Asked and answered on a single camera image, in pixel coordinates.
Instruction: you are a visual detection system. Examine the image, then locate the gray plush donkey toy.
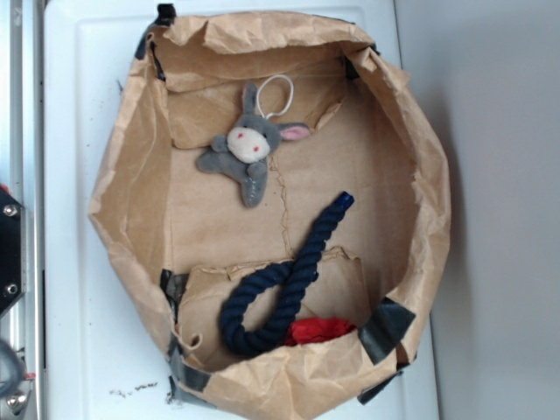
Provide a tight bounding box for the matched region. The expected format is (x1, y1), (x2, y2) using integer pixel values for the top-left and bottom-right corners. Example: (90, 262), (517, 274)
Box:
(196, 82), (311, 208)

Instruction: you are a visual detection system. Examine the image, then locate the brown paper-lined cardboard box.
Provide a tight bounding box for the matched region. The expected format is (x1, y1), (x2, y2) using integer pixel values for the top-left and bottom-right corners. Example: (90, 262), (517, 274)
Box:
(89, 5), (452, 419)

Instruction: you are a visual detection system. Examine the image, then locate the red crumpled cloth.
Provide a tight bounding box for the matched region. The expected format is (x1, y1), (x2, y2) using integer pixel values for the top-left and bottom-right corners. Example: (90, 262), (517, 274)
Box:
(284, 317), (357, 347)

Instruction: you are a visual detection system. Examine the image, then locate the dark blue twisted rope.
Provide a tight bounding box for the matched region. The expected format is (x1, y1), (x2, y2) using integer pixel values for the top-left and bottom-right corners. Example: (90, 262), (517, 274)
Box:
(220, 190), (354, 356)

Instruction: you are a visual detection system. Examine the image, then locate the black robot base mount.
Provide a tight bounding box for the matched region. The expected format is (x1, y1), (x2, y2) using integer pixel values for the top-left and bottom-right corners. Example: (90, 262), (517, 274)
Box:
(0, 184), (25, 318)

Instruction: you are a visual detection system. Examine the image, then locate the aluminium frame rail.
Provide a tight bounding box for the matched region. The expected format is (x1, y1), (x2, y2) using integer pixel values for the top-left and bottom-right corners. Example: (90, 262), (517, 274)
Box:
(1, 1), (47, 419)

